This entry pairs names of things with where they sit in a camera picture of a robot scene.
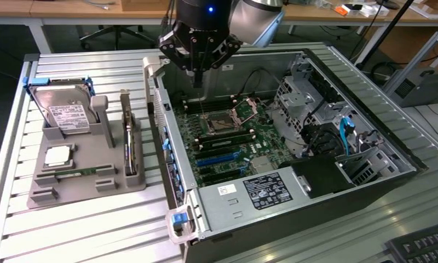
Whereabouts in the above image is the black office chair base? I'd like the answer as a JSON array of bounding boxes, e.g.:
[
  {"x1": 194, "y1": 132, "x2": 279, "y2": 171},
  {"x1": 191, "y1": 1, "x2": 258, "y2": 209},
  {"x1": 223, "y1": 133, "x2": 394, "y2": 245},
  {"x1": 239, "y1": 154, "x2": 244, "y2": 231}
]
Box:
[{"x1": 78, "y1": 24, "x2": 156, "y2": 51}]

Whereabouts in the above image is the hard disk with blue carrier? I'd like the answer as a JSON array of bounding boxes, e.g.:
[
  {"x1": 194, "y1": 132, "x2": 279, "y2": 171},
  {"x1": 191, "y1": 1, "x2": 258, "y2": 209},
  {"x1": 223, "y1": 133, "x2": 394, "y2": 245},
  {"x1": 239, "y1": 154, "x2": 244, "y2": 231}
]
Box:
[{"x1": 22, "y1": 77, "x2": 99, "y2": 135}]

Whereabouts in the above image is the small white box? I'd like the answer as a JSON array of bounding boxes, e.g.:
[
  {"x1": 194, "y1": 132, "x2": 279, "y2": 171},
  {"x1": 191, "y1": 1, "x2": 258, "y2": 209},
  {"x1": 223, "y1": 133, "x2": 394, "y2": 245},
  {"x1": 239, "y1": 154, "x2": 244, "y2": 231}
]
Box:
[{"x1": 360, "y1": 5, "x2": 390, "y2": 18}]

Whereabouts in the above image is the grey cable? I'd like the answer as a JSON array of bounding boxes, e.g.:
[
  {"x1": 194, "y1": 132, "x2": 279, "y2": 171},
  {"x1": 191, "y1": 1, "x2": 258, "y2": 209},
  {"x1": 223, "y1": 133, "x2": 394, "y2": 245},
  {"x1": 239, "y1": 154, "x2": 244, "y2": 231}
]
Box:
[{"x1": 82, "y1": 0, "x2": 117, "y2": 10}]

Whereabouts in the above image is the green RAM stick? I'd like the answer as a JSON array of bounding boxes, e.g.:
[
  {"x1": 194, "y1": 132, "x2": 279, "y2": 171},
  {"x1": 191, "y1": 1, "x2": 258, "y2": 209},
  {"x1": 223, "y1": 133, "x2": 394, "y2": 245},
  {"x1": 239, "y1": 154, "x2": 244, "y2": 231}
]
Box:
[{"x1": 54, "y1": 167, "x2": 97, "y2": 179}]

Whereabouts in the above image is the installed black RAM stick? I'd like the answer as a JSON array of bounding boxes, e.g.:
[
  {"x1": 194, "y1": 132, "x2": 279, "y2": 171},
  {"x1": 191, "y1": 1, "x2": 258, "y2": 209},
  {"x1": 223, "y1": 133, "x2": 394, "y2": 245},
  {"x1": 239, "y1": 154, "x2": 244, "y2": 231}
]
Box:
[
  {"x1": 198, "y1": 134, "x2": 258, "y2": 151},
  {"x1": 195, "y1": 129, "x2": 254, "y2": 145}
]

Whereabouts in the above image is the black RAM slot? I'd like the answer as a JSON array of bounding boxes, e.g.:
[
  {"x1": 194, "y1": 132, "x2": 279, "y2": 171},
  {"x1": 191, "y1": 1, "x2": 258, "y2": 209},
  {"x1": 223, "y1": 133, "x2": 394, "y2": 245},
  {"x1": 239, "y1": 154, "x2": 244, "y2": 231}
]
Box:
[
  {"x1": 182, "y1": 95, "x2": 235, "y2": 109},
  {"x1": 183, "y1": 102, "x2": 238, "y2": 115}
]

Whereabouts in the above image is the black expansion slot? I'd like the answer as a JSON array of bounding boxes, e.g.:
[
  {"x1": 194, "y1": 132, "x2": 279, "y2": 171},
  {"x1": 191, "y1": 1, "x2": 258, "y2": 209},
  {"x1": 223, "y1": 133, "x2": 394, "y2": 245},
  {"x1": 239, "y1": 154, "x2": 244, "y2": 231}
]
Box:
[
  {"x1": 192, "y1": 147, "x2": 231, "y2": 161},
  {"x1": 202, "y1": 170, "x2": 242, "y2": 185}
]

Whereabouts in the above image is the black power wire bundle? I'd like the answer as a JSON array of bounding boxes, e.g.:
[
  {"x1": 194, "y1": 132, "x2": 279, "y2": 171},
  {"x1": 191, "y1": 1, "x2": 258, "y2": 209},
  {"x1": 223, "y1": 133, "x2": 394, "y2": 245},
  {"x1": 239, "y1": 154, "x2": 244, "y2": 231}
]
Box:
[{"x1": 299, "y1": 123, "x2": 346, "y2": 160}]

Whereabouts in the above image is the blue case latch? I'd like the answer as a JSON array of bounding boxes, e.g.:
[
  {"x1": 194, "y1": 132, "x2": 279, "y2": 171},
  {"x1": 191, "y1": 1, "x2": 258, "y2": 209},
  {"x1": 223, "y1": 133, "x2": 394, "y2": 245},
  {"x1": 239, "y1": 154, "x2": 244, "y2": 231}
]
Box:
[{"x1": 170, "y1": 213, "x2": 188, "y2": 228}]

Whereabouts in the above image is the silver chipset heatsink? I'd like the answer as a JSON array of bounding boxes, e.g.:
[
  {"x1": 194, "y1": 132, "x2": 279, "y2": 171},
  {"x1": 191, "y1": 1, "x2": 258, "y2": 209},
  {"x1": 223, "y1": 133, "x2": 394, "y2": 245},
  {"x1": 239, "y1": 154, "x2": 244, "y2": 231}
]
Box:
[{"x1": 250, "y1": 157, "x2": 275, "y2": 174}]

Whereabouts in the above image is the silver vented disk bay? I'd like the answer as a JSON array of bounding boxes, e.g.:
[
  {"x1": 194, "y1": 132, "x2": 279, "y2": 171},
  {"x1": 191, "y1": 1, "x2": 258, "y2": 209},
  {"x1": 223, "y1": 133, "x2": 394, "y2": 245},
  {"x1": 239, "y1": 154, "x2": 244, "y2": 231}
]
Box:
[{"x1": 334, "y1": 147, "x2": 403, "y2": 187}]

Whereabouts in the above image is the metal socket cover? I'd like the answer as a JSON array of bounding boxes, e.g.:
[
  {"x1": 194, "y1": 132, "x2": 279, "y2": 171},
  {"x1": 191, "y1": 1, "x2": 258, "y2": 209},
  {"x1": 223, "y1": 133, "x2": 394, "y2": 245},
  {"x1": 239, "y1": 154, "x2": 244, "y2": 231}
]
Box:
[{"x1": 231, "y1": 98, "x2": 260, "y2": 124}]

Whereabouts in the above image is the black stand pole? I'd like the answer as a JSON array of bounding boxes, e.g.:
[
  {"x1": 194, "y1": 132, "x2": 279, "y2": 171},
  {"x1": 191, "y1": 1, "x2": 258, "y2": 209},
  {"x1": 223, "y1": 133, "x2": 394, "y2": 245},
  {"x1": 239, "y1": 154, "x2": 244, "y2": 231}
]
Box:
[{"x1": 354, "y1": 0, "x2": 415, "y2": 69}]

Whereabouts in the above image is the silver CPU chip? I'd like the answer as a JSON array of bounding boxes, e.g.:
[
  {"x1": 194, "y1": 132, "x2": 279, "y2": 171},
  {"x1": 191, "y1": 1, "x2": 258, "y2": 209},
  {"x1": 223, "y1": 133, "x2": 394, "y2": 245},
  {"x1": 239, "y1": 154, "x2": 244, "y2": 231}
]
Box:
[{"x1": 42, "y1": 146, "x2": 74, "y2": 168}]

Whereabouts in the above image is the dark arm cable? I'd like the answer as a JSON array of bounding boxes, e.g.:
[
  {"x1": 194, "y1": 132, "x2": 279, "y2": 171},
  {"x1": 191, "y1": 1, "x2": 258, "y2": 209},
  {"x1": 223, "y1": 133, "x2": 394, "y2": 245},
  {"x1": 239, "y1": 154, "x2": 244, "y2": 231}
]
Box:
[{"x1": 159, "y1": 0, "x2": 178, "y2": 37}]

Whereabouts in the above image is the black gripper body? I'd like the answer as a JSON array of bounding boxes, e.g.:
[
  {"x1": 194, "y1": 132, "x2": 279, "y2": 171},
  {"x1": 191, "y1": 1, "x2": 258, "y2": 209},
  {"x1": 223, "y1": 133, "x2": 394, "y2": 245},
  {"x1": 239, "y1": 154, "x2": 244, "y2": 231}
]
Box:
[{"x1": 171, "y1": 0, "x2": 235, "y2": 71}]

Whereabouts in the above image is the thin locking lever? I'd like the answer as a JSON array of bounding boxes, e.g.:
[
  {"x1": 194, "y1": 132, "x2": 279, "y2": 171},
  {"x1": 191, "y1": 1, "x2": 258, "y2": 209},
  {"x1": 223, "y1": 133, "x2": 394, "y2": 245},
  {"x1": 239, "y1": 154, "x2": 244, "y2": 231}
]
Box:
[{"x1": 198, "y1": 93, "x2": 207, "y2": 118}]

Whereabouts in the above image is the green motherboard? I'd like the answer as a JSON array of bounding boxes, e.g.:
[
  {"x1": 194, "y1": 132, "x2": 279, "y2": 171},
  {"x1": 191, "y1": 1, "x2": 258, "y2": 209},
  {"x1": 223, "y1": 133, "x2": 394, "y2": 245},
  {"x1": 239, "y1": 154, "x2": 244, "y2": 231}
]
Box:
[{"x1": 170, "y1": 97, "x2": 296, "y2": 187}]

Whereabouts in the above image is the grey plastic parts rack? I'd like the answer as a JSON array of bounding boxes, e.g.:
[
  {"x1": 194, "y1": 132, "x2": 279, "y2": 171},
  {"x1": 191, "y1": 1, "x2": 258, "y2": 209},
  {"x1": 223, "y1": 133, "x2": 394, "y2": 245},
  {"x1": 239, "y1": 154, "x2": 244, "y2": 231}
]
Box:
[{"x1": 26, "y1": 94, "x2": 147, "y2": 210}]

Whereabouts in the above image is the grey metal cabinet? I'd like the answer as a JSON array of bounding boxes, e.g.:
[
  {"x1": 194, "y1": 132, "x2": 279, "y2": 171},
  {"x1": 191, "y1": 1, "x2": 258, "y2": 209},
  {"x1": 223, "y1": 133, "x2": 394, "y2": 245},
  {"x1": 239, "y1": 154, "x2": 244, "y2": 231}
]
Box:
[{"x1": 390, "y1": 68, "x2": 438, "y2": 109}]

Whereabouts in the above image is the black plastic shroud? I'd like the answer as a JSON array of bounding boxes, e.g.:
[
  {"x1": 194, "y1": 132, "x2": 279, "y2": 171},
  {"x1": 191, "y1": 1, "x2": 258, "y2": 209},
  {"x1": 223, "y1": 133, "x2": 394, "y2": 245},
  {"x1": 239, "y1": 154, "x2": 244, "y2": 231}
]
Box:
[{"x1": 278, "y1": 156, "x2": 355, "y2": 199}]

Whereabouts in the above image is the aluminium profile frame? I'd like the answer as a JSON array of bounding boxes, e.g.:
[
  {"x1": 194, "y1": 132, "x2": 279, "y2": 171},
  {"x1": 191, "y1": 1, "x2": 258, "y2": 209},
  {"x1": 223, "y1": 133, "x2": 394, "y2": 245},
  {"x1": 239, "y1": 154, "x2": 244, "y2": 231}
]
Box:
[{"x1": 380, "y1": 31, "x2": 438, "y2": 92}]

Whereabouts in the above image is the graphics card with black fan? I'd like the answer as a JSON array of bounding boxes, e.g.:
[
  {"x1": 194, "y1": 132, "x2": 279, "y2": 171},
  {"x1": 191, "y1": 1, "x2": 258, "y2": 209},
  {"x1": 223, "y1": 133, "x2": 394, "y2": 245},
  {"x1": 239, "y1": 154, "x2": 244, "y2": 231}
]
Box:
[{"x1": 118, "y1": 88, "x2": 139, "y2": 176}]

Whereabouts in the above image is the silver metal disk bay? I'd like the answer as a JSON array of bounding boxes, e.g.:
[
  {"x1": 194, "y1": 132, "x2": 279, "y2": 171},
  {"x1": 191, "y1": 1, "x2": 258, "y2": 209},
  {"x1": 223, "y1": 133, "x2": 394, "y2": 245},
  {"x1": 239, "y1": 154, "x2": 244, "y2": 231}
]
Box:
[{"x1": 272, "y1": 54, "x2": 351, "y2": 160}]

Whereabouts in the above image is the blue disk wire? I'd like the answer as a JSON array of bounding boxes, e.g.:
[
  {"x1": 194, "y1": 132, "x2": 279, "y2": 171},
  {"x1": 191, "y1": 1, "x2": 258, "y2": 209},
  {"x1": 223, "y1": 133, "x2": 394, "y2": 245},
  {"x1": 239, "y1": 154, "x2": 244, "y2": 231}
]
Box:
[{"x1": 336, "y1": 116, "x2": 355, "y2": 157}]

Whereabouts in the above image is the black keyboard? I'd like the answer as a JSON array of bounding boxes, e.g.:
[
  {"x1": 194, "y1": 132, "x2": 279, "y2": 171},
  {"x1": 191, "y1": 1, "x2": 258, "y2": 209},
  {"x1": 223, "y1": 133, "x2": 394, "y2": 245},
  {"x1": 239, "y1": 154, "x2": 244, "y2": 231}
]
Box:
[{"x1": 383, "y1": 220, "x2": 438, "y2": 263}]

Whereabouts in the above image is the CPU socket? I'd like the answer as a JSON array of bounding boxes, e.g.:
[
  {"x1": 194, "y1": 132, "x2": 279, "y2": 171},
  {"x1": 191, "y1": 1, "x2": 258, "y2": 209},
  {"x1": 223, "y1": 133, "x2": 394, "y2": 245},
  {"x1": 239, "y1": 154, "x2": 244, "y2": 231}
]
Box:
[{"x1": 199, "y1": 111, "x2": 240, "y2": 136}]

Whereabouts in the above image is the black cable coil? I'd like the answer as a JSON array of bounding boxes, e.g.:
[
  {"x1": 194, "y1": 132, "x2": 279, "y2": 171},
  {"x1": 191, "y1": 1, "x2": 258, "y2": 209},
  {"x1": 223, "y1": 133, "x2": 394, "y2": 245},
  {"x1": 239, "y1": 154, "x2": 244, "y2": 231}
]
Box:
[{"x1": 370, "y1": 61, "x2": 391, "y2": 82}]

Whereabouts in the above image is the brown cardboard box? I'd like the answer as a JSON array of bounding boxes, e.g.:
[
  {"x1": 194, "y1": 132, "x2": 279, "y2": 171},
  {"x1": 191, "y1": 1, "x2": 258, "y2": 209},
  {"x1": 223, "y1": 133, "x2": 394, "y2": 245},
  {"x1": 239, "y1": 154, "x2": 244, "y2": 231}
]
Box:
[{"x1": 119, "y1": 0, "x2": 170, "y2": 12}]

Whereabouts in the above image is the black open PC case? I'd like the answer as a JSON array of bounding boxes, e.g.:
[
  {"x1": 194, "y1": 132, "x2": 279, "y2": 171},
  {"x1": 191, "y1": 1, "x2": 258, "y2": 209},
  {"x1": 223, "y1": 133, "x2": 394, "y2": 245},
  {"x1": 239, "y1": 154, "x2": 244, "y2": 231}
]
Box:
[{"x1": 140, "y1": 48, "x2": 430, "y2": 263}]

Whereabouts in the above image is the silver power supply unit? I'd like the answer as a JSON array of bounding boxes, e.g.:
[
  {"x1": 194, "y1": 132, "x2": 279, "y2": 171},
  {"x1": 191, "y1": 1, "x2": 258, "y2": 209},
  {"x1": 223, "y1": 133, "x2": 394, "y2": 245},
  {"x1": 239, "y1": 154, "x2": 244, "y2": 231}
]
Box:
[{"x1": 192, "y1": 165, "x2": 312, "y2": 239}]

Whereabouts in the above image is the black looped wire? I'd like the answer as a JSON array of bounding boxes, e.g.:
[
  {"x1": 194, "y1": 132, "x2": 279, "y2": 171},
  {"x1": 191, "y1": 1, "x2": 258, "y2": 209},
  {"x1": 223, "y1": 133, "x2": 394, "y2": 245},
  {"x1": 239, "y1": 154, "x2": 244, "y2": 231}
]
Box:
[{"x1": 239, "y1": 68, "x2": 280, "y2": 97}]

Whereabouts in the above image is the wooden desk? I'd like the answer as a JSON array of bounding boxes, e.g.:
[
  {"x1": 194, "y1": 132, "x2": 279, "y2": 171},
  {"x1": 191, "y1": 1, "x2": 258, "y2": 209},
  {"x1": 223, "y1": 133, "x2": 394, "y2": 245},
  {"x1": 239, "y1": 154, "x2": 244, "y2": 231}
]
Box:
[
  {"x1": 276, "y1": 0, "x2": 438, "y2": 60},
  {"x1": 0, "y1": 0, "x2": 178, "y2": 54}
]

